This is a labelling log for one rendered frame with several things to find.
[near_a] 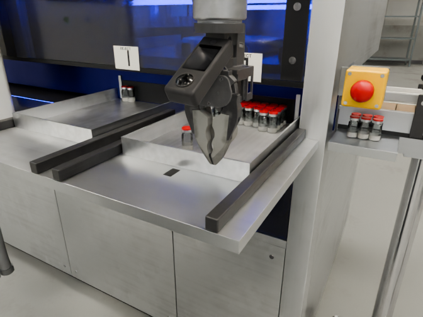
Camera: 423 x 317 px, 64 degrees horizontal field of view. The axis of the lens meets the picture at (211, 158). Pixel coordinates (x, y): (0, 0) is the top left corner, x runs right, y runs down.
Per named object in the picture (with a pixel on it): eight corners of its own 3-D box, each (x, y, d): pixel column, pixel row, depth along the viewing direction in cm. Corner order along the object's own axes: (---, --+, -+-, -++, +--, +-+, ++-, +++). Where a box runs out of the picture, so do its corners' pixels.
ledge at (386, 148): (338, 132, 83) (340, 124, 82) (398, 141, 77) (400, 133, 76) (327, 150, 72) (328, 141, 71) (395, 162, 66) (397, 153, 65)
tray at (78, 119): (117, 99, 107) (116, 87, 106) (185, 109, 96) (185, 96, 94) (15, 127, 80) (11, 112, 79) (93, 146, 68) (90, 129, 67)
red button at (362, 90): (350, 98, 66) (354, 77, 64) (372, 100, 64) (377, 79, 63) (347, 102, 63) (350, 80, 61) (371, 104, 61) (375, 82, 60)
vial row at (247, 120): (213, 118, 86) (213, 100, 84) (281, 128, 78) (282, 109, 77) (209, 120, 84) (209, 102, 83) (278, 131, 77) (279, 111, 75)
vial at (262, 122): (259, 128, 78) (260, 109, 77) (269, 129, 78) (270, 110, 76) (256, 131, 77) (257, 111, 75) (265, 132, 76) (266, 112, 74)
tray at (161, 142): (208, 112, 92) (208, 99, 91) (303, 126, 81) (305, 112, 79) (123, 153, 64) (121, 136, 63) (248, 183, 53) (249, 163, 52)
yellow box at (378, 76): (346, 99, 72) (352, 64, 70) (383, 102, 69) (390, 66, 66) (340, 106, 66) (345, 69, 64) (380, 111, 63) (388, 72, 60)
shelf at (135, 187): (106, 102, 110) (106, 97, 110) (325, 138, 79) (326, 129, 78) (-60, 150, 72) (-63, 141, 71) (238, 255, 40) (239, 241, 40)
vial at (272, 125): (269, 129, 77) (270, 110, 76) (278, 131, 77) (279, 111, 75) (265, 132, 76) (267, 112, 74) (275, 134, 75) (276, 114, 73)
